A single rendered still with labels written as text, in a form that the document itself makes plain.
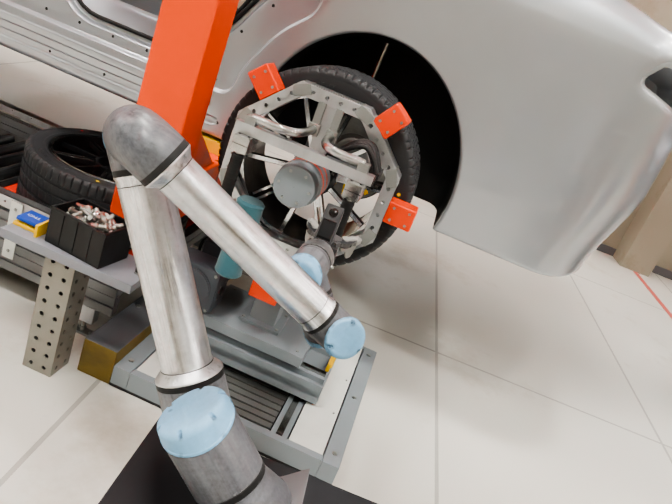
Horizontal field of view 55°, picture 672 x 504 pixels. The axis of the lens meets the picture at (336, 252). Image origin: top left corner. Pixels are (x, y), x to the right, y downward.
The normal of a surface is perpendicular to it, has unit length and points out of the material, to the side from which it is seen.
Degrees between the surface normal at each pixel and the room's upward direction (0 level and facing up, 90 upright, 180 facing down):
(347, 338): 74
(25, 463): 0
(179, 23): 90
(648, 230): 90
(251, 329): 0
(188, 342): 66
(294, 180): 90
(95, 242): 90
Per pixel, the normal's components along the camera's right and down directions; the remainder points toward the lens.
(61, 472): 0.35, -0.87
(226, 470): 0.44, 0.08
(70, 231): -0.33, 0.24
